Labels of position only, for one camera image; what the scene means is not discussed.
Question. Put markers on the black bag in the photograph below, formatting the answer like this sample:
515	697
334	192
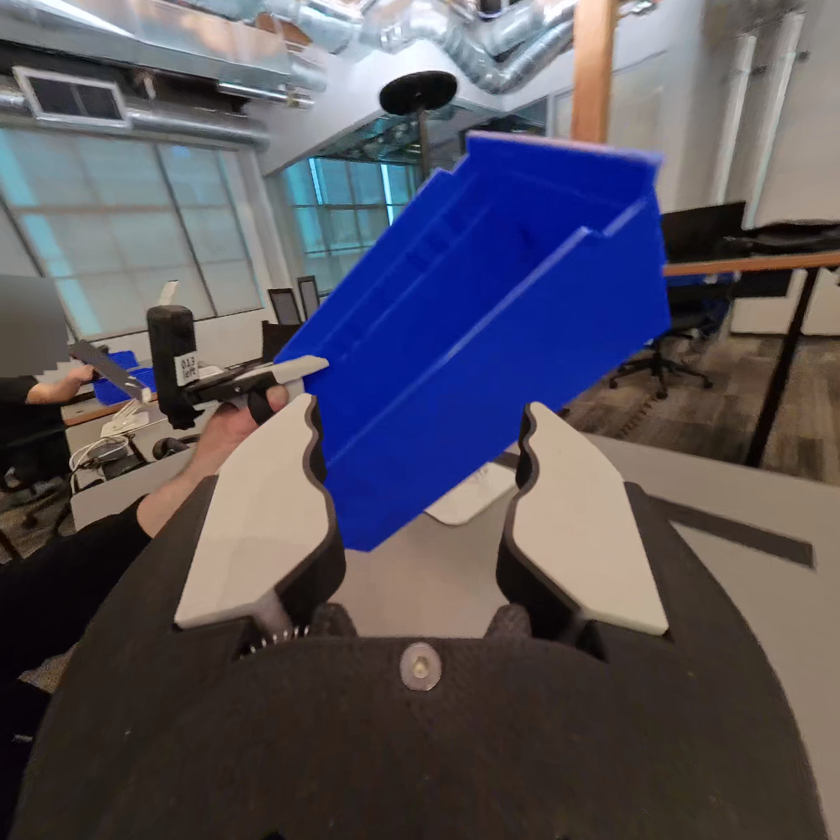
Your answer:
787	237

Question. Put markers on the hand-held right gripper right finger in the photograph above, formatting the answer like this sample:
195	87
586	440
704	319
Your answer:
584	531

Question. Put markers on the person's left forearm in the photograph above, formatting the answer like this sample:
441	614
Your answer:
65	577

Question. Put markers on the blue plastic bin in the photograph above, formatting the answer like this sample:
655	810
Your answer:
121	387
492	295

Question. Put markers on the black mesh chair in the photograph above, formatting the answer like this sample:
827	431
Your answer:
308	295
285	307

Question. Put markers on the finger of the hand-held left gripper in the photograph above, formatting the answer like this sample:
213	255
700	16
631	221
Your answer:
302	367

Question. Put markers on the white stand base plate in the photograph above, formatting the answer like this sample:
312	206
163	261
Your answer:
472	505

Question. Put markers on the wooden desk with black frame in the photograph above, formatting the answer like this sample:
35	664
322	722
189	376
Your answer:
754	264

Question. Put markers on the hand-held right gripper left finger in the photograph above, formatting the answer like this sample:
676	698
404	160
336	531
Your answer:
256	525

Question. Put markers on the wooden pillar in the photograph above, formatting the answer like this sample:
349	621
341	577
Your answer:
594	65

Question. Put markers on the black office chair base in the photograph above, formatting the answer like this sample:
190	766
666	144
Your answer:
663	367

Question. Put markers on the silver ceiling ductwork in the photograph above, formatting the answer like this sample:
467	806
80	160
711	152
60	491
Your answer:
499	59

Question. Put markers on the person's left hand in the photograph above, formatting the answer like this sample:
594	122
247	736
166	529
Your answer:
223	439

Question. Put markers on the white air vent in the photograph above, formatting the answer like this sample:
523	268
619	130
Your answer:
72	97

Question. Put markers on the dark grey flat board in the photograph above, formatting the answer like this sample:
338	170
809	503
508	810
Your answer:
105	367

